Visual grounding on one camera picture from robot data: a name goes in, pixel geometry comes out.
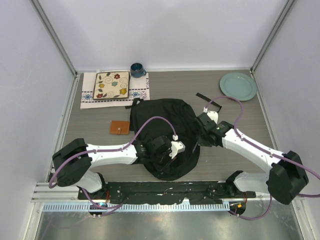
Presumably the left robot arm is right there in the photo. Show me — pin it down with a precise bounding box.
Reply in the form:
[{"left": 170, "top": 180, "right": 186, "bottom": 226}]
[{"left": 48, "top": 134, "right": 180, "bottom": 200}]

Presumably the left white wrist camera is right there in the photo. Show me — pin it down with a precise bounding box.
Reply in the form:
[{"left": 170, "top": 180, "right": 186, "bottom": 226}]
[{"left": 169, "top": 134, "right": 186, "bottom": 159}]

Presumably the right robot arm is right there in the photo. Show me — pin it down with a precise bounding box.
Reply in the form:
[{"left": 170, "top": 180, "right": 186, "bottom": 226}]
[{"left": 194, "top": 111, "right": 309, "bottom": 205}]

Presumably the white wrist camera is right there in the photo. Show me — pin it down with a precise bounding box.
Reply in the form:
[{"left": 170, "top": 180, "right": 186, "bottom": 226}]
[
  {"left": 169, "top": 134, "right": 186, "bottom": 159},
  {"left": 203, "top": 107, "right": 219, "bottom": 124}
]

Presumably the dark blue mug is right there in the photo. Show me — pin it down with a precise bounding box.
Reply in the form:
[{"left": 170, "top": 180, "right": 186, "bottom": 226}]
[{"left": 130, "top": 63, "right": 147, "bottom": 78}]

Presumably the light teal plate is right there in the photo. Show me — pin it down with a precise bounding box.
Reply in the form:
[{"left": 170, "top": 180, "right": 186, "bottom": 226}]
[{"left": 219, "top": 72, "right": 258, "bottom": 102}]

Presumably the brown leather wallet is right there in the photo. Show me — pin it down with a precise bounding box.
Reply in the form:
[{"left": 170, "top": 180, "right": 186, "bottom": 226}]
[{"left": 109, "top": 120, "right": 130, "bottom": 135}]

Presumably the black student backpack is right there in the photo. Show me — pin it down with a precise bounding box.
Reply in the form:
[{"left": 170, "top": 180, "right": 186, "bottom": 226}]
[{"left": 129, "top": 98, "right": 201, "bottom": 181}]

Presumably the floral square trivet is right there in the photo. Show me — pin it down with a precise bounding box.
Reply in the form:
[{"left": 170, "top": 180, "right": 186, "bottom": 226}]
[{"left": 93, "top": 71, "right": 131, "bottom": 100}]

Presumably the white embroidered cloth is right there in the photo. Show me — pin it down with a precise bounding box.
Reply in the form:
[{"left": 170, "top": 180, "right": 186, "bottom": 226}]
[{"left": 80, "top": 72, "right": 150, "bottom": 110}]

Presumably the white slotted cable duct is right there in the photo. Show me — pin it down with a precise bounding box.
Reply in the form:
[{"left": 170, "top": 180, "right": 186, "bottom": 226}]
[{"left": 42, "top": 201, "right": 230, "bottom": 213}]

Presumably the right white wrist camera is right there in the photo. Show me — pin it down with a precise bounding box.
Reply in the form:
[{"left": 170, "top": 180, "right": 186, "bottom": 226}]
[{"left": 203, "top": 107, "right": 219, "bottom": 124}]

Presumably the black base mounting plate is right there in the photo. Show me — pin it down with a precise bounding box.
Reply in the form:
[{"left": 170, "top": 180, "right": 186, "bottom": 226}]
[{"left": 88, "top": 181, "right": 256, "bottom": 205}]

